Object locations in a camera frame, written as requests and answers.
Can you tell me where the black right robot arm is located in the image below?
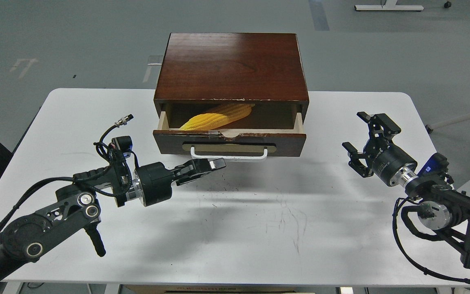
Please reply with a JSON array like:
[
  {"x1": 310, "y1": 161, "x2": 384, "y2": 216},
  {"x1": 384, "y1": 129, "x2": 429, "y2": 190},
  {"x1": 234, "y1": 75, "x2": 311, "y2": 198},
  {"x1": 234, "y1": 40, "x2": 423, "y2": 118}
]
[{"x1": 342, "y1": 111, "x2": 470, "y2": 283}]

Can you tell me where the dark wooden drawer cabinet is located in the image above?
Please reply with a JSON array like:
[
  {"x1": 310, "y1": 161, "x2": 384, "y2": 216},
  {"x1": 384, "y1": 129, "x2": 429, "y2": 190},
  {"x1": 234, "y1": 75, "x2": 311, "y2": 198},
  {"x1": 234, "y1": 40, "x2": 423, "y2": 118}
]
[{"x1": 153, "y1": 32, "x2": 309, "y2": 117}]

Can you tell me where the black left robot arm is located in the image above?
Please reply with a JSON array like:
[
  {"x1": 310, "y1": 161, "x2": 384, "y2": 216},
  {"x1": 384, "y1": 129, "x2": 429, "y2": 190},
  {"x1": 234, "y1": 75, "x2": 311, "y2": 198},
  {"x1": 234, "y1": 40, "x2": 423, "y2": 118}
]
[{"x1": 0, "y1": 115, "x2": 226, "y2": 281}]

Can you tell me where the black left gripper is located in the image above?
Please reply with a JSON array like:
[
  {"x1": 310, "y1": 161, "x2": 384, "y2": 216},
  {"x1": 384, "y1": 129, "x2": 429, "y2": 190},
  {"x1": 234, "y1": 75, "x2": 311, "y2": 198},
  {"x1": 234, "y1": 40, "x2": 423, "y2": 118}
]
[{"x1": 136, "y1": 158, "x2": 226, "y2": 207}]

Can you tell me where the yellow corn cob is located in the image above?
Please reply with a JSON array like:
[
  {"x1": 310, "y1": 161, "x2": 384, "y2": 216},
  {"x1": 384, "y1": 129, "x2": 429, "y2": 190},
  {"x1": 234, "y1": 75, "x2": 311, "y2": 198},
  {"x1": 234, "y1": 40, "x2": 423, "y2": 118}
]
[{"x1": 179, "y1": 104, "x2": 255, "y2": 131}]

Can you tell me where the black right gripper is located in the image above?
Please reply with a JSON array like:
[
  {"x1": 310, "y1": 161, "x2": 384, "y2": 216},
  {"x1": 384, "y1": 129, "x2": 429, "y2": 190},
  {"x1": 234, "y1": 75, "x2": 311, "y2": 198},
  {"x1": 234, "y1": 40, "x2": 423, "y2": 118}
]
[{"x1": 342, "y1": 111, "x2": 417, "y2": 187}]

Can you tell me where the white stand base background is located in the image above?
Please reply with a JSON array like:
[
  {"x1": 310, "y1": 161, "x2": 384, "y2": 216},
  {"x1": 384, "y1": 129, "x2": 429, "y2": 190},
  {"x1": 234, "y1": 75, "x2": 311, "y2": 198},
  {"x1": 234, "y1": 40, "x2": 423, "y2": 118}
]
[{"x1": 354, "y1": 0, "x2": 425, "y2": 12}]

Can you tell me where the wooden drawer with white handle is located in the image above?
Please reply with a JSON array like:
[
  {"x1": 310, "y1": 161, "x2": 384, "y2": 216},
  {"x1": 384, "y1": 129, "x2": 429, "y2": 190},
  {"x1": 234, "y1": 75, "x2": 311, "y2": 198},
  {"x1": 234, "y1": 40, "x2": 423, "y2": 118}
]
[{"x1": 153, "y1": 103, "x2": 306, "y2": 157}]

